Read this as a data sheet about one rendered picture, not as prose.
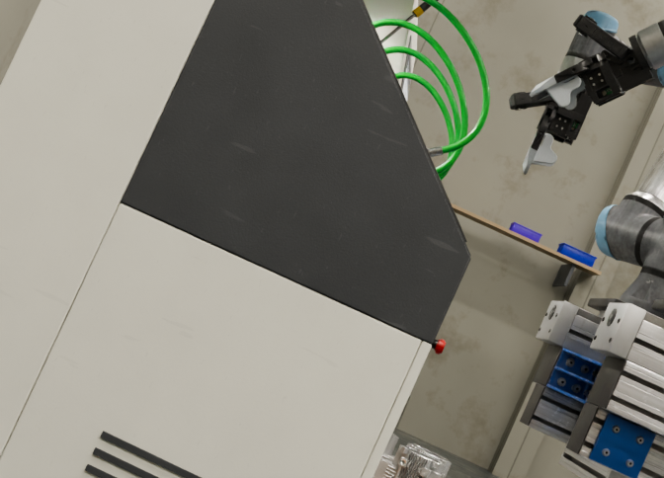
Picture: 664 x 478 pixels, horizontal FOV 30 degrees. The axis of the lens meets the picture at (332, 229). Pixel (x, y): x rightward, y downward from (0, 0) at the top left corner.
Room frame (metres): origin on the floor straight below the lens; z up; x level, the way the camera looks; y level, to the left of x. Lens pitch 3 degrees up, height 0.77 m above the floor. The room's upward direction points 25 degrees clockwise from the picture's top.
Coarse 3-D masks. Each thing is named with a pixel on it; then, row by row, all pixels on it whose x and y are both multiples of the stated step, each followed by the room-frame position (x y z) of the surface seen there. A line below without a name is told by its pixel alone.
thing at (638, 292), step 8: (640, 272) 2.65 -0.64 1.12; (648, 272) 2.62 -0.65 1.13; (656, 272) 2.60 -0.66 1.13; (640, 280) 2.62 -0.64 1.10; (648, 280) 2.61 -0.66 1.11; (656, 280) 2.60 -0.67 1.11; (632, 288) 2.62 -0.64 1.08; (640, 288) 2.61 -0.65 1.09; (648, 288) 2.60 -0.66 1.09; (656, 288) 2.59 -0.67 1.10; (624, 296) 2.63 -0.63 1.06; (632, 296) 2.61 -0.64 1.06; (640, 296) 2.61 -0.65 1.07; (648, 296) 2.59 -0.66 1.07; (656, 296) 2.58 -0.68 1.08; (640, 304) 2.59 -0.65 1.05; (648, 304) 2.58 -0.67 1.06; (656, 312) 2.57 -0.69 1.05
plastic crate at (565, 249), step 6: (564, 246) 11.41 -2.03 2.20; (570, 246) 11.40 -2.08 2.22; (558, 252) 11.48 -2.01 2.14; (564, 252) 11.41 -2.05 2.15; (570, 252) 11.41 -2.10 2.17; (576, 252) 11.41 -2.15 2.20; (582, 252) 11.40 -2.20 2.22; (576, 258) 11.41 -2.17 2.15; (582, 258) 11.41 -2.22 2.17; (588, 258) 11.41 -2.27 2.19; (594, 258) 11.41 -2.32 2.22; (588, 264) 11.41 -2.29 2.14
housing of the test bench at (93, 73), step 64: (64, 0) 2.13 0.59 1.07; (128, 0) 2.12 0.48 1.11; (192, 0) 2.11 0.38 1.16; (64, 64) 2.13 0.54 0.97; (128, 64) 2.12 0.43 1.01; (0, 128) 2.13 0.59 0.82; (64, 128) 2.12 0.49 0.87; (128, 128) 2.11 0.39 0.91; (0, 192) 2.13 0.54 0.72; (64, 192) 2.12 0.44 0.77; (0, 256) 2.12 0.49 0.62; (64, 256) 2.11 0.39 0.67; (0, 320) 2.12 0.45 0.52; (64, 320) 2.11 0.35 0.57; (0, 384) 2.11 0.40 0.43; (0, 448) 2.11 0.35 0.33
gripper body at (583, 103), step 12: (576, 96) 2.50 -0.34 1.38; (588, 96) 2.49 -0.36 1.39; (552, 108) 2.48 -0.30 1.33; (564, 108) 2.48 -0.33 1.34; (576, 108) 2.49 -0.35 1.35; (588, 108) 2.49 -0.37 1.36; (540, 120) 2.49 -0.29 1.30; (552, 120) 2.48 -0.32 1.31; (564, 120) 2.49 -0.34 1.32; (576, 120) 2.50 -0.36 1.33; (552, 132) 2.52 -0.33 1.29; (564, 132) 2.49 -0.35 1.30; (576, 132) 2.54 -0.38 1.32
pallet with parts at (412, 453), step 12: (408, 444) 5.47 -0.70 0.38; (384, 456) 5.47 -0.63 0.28; (396, 456) 5.18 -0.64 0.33; (408, 456) 5.11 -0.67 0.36; (420, 456) 5.11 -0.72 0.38; (432, 456) 5.38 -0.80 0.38; (384, 468) 5.17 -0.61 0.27; (396, 468) 5.16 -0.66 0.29; (408, 468) 5.10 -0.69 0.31; (420, 468) 5.10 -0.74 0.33; (432, 468) 5.12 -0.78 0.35; (444, 468) 5.16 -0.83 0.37
